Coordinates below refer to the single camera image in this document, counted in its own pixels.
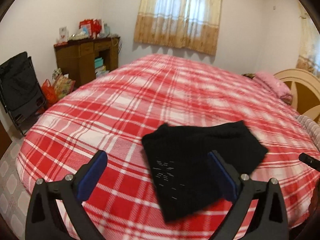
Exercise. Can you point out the teal box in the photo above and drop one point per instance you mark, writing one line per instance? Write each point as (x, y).
(99, 62)

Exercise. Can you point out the red gift box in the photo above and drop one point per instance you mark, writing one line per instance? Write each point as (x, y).
(91, 27)

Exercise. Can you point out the black pants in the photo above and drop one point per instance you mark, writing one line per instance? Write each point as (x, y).
(195, 160)

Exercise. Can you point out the white greeting card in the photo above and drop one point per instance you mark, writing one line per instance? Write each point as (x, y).
(63, 34)

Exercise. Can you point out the pink pillow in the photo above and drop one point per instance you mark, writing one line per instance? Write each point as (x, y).
(275, 85)

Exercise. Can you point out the brown wooden desk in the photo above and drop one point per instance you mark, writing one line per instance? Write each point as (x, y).
(75, 57)

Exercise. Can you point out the patterned gift bag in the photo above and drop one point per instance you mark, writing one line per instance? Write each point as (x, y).
(63, 83)

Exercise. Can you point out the black folding chair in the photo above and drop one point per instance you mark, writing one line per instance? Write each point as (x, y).
(20, 87)

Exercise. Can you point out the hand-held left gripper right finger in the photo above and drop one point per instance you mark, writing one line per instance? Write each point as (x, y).
(222, 175)

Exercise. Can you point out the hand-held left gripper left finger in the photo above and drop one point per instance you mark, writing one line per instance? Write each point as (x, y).
(92, 175)

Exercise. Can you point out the grey knitted blanket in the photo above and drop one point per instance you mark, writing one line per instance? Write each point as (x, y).
(311, 130)

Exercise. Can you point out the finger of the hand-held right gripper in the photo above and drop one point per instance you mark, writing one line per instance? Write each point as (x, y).
(308, 160)

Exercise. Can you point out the cream bed headboard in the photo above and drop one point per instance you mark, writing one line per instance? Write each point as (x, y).
(305, 90)

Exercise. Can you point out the beige window curtain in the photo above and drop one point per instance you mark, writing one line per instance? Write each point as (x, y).
(177, 17)
(310, 45)

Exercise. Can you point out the red plastic bag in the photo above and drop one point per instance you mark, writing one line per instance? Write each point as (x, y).
(48, 92)

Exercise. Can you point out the red plaid blanket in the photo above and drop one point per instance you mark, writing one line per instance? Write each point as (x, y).
(130, 100)

